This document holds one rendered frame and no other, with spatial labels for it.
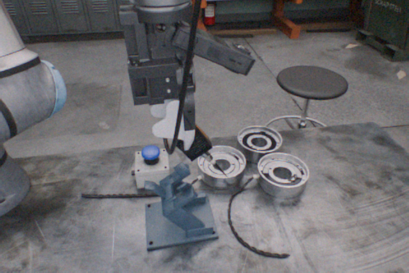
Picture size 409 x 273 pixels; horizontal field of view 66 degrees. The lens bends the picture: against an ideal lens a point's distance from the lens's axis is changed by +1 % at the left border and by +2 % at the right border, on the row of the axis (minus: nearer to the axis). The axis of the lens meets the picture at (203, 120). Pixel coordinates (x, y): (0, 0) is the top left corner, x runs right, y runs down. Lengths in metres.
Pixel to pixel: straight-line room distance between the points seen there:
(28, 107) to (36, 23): 3.40
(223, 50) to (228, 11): 4.11
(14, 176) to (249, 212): 0.47
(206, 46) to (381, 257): 0.47
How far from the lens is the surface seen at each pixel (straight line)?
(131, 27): 0.40
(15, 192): 0.74
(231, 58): 0.41
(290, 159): 0.73
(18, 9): 4.08
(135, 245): 0.61
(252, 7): 4.58
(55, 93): 0.73
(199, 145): 0.49
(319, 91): 1.49
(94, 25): 3.95
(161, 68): 0.39
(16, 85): 0.70
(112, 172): 0.74
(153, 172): 0.66
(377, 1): 4.01
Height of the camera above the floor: 1.29
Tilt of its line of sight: 34 degrees down
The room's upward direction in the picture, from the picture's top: straight up
